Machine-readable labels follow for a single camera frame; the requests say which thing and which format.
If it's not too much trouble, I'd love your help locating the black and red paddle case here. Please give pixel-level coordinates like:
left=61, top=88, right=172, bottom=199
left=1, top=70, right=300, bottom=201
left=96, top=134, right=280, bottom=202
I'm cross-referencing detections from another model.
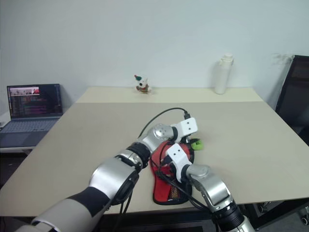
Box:
left=149, top=141, right=196, bottom=205

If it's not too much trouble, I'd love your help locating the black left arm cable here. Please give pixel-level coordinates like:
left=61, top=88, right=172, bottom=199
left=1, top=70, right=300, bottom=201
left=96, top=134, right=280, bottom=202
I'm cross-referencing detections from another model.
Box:
left=137, top=107, right=192, bottom=145

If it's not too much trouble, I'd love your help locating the open grey laptop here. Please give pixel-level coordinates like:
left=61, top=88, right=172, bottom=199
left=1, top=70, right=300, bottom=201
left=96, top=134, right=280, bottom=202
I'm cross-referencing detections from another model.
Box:
left=0, top=84, right=64, bottom=148

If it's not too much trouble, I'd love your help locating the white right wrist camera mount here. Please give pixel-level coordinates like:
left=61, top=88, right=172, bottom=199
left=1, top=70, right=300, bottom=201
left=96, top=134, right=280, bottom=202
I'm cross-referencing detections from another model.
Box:
left=166, top=143, right=193, bottom=182

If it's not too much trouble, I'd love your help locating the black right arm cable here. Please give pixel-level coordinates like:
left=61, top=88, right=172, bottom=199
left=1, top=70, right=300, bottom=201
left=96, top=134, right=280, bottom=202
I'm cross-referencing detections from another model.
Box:
left=154, top=166, right=219, bottom=219

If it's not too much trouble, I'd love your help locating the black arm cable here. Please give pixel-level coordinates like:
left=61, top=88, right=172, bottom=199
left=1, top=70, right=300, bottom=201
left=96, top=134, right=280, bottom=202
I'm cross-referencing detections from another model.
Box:
left=154, top=166, right=219, bottom=219
left=137, top=107, right=192, bottom=145

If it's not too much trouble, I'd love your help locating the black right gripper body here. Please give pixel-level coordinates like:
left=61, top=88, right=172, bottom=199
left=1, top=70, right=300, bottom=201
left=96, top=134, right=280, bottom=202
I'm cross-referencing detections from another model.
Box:
left=160, top=156, right=177, bottom=178

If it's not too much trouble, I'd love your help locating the white water bottle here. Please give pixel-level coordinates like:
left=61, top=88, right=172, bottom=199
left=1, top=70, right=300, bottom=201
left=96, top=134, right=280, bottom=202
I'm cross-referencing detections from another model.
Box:
left=214, top=53, right=235, bottom=95

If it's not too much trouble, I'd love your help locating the white plush dog toy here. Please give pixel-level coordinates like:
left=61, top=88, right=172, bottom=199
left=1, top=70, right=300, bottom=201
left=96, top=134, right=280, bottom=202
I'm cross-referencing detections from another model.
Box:
left=134, top=74, right=153, bottom=95

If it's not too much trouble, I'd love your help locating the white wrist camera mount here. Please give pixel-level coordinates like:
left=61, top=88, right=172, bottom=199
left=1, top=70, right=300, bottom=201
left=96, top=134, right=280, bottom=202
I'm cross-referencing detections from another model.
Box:
left=177, top=117, right=199, bottom=144
left=166, top=143, right=193, bottom=182

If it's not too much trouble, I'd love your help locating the black office chair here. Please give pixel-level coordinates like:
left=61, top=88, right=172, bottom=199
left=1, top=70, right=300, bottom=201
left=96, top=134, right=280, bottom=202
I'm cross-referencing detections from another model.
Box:
left=275, top=55, right=309, bottom=146

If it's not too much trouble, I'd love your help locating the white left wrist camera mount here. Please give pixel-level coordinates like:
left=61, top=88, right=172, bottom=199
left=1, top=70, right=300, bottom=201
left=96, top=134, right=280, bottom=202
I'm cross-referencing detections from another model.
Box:
left=177, top=117, right=199, bottom=144

